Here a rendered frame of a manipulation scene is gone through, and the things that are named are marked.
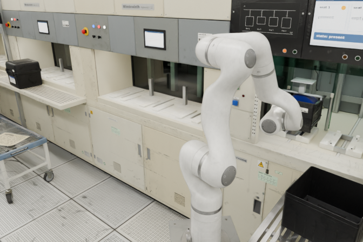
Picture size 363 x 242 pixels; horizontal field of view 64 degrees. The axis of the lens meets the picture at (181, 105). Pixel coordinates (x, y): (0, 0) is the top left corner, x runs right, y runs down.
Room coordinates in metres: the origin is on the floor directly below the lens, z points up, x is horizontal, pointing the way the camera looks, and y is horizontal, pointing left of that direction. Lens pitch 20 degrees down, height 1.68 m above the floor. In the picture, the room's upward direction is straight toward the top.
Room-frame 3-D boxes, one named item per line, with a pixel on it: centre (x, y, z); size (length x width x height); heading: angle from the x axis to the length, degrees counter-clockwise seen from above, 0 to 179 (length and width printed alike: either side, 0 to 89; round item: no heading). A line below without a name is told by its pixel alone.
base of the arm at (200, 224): (0.91, -0.09, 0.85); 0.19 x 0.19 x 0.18
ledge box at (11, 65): (3.07, 1.69, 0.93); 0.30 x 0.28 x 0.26; 48
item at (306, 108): (1.68, -0.72, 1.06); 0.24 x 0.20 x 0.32; 51
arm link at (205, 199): (0.94, -0.07, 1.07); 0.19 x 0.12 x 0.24; 38
